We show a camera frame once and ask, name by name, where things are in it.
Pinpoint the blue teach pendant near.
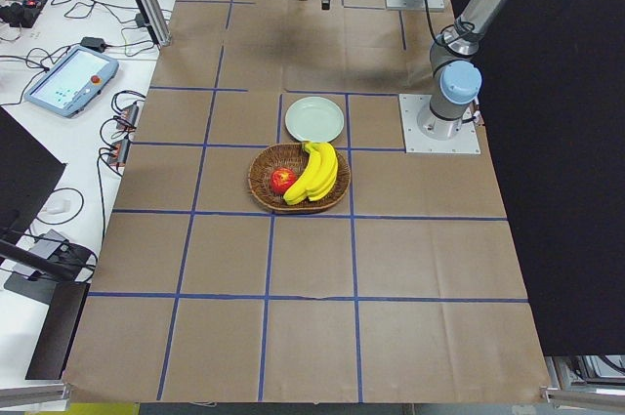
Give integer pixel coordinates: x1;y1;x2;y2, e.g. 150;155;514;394
24;45;119;117

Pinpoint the black power adapter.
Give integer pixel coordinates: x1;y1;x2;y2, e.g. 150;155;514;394
80;36;107;53

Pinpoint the brown wicker basket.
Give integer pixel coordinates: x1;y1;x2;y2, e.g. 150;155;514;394
248;143;351;214

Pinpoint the black monitor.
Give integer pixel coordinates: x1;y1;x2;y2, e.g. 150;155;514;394
0;109;65;244

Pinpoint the red apple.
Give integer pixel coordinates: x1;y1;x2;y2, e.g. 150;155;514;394
270;167;298;195

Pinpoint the light green plate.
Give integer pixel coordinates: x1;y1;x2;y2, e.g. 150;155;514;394
285;96;345;142

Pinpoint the yellow banana bunch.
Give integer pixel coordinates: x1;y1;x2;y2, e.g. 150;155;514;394
283;142;338;205

